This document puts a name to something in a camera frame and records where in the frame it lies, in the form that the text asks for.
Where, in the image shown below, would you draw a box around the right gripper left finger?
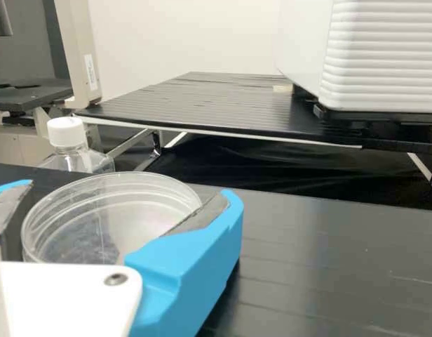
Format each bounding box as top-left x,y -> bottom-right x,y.
0,179 -> 34,263

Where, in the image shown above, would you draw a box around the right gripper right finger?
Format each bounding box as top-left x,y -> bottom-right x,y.
124,189 -> 244,337

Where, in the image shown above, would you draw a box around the petri dish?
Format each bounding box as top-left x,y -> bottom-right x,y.
20,171 -> 203,264

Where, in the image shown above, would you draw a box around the white-capped bottle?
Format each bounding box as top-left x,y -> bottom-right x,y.
36,117 -> 116,173

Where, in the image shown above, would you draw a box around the black platform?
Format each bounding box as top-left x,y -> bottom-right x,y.
359,119 -> 432,194
0,163 -> 432,337
72,72 -> 364,173

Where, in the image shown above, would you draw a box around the cream microscope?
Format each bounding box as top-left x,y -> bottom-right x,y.
0,0 -> 104,166

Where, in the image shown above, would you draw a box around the white incubator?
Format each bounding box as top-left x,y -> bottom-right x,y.
275,0 -> 329,103

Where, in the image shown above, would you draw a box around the incubator door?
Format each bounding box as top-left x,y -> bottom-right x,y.
319,0 -> 432,115

